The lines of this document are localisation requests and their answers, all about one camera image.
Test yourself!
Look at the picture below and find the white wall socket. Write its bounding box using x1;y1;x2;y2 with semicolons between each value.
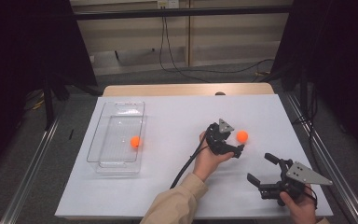
157;0;180;9

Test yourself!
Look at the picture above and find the person's right hand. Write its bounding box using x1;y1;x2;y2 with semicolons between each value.
279;184;319;224

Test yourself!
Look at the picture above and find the hand-held gripper black cable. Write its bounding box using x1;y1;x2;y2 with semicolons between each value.
170;136;211;189
304;186;319;213

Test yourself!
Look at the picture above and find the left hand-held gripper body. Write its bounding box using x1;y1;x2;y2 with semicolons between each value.
204;118;236;156

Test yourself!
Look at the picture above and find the metal floor rail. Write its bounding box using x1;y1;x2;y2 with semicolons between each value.
0;115;62;224
283;91;358;224

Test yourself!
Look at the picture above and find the dark curtain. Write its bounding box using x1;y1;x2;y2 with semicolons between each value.
0;0;99;179
269;0;358;166

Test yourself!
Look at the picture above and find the clear plastic container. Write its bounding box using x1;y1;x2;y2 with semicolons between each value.
86;101;147;179

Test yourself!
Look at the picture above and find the black wall cable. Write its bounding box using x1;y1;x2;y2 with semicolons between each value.
164;17;276;76
158;17;213;84

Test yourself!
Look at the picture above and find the person's left hand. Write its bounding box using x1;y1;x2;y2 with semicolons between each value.
192;130;235;183

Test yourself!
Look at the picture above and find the right hand-held gripper black cable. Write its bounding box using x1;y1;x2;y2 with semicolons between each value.
304;186;319;213

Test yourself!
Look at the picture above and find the left hand-held gripper black cable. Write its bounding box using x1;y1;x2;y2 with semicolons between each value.
170;136;211;189

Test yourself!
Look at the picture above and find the white board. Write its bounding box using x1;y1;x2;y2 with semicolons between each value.
54;93;335;218

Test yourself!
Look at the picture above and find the wooden table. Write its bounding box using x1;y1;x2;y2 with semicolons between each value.
102;82;276;97

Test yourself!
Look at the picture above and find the yellow cable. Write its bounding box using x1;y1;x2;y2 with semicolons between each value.
24;90;46;111

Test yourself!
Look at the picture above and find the black horizontal bar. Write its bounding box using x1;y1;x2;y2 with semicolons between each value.
73;5;293;21

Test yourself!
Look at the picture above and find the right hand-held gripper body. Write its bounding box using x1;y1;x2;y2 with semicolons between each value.
257;158;334;207

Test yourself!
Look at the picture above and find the black stand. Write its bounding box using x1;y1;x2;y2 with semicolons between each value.
41;74;57;131

